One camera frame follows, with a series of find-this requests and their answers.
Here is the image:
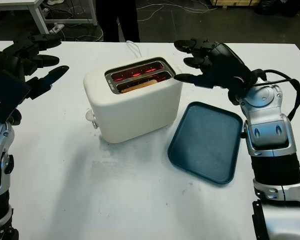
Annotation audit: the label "wooden pallet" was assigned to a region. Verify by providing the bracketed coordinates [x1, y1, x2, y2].
[211, 0, 261, 6]

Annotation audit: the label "person's legs in black trousers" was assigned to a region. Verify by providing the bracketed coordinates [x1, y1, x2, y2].
[96, 0, 141, 43]

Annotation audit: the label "black bag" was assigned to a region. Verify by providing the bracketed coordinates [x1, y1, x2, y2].
[254, 0, 300, 17]

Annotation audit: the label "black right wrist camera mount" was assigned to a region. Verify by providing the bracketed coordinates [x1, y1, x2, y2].
[227, 88, 241, 106]

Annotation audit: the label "white two-slot toaster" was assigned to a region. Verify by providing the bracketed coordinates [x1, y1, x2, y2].
[83, 56, 184, 145]

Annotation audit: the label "browned toast slice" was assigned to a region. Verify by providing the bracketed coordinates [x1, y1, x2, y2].
[121, 79, 158, 94]

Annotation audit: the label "long white floor cable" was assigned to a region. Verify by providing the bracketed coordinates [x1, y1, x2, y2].
[137, 0, 218, 22]

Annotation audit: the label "dark blue plastic tray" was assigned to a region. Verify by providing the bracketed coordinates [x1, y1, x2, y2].
[167, 101, 244, 186]

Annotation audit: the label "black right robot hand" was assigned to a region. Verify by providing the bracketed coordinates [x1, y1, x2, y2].
[173, 37, 258, 98]

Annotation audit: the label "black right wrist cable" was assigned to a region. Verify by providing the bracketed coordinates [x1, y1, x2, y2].
[249, 68, 300, 118]

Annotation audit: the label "white toaster power cord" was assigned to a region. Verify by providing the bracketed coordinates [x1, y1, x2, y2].
[126, 39, 143, 59]

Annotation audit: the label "white power strip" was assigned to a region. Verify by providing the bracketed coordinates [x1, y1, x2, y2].
[49, 22, 65, 33]

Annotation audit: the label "white metal desk frame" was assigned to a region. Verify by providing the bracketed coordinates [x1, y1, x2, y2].
[0, 0, 98, 35]

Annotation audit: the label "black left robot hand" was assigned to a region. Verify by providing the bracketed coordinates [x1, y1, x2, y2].
[0, 32, 70, 101]

